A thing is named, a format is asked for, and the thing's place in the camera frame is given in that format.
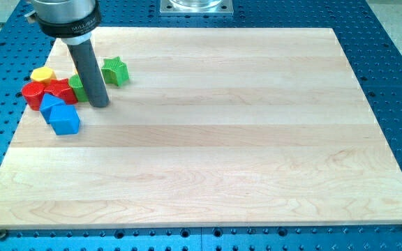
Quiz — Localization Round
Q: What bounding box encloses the blue cube block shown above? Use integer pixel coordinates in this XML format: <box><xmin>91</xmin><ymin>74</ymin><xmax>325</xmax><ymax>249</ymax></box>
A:
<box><xmin>49</xmin><ymin>105</ymin><xmax>80</xmax><ymax>135</ymax></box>

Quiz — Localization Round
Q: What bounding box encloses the left board stop screw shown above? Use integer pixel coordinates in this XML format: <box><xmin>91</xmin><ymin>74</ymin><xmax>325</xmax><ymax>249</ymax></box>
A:
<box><xmin>0</xmin><ymin>229</ymin><xmax>8</xmax><ymax>241</ymax></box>

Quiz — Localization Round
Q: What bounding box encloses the yellow hexagon block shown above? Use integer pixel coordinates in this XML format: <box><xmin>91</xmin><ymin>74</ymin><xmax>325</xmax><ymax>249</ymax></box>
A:
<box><xmin>30</xmin><ymin>66</ymin><xmax>57</xmax><ymax>86</ymax></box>

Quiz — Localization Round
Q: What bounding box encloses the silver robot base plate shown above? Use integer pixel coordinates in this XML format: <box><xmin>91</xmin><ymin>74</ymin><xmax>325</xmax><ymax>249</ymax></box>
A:
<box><xmin>159</xmin><ymin>0</ymin><xmax>234</xmax><ymax>16</ymax></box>

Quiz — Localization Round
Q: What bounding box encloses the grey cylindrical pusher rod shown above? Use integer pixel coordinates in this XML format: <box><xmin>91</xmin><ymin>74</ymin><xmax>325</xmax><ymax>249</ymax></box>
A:
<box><xmin>67</xmin><ymin>40</ymin><xmax>110</xmax><ymax>108</ymax></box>

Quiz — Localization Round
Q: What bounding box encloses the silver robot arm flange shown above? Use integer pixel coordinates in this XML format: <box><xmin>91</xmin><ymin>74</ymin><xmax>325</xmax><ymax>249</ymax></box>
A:
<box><xmin>24</xmin><ymin>0</ymin><xmax>101</xmax><ymax>46</ymax></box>

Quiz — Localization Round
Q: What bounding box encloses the green star block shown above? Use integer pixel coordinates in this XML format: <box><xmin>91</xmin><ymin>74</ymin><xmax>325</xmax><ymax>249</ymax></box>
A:
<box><xmin>101</xmin><ymin>56</ymin><xmax>129</xmax><ymax>86</ymax></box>

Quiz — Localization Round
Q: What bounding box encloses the red cylinder block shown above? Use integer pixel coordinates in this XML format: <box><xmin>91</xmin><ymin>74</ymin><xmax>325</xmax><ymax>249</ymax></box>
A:
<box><xmin>21</xmin><ymin>82</ymin><xmax>45</xmax><ymax>111</ymax></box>

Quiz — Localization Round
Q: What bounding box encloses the light wooden board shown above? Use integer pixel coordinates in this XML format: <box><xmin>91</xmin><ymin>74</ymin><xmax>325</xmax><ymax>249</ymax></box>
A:
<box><xmin>0</xmin><ymin>27</ymin><xmax>402</xmax><ymax>229</ymax></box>

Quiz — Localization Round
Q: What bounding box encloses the red star block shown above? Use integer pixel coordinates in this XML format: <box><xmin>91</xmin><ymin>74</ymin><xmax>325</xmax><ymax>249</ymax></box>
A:
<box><xmin>44</xmin><ymin>79</ymin><xmax>78</xmax><ymax>105</ymax></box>

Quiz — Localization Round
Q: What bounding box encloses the blue triangle block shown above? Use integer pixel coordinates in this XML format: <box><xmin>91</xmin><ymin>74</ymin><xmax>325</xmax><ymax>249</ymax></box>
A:
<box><xmin>39</xmin><ymin>93</ymin><xmax>66</xmax><ymax>124</ymax></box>

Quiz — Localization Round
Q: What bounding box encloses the green circle block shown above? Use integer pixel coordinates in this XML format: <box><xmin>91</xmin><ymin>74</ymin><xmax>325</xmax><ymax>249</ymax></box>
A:
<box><xmin>68</xmin><ymin>74</ymin><xmax>89</xmax><ymax>102</ymax></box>

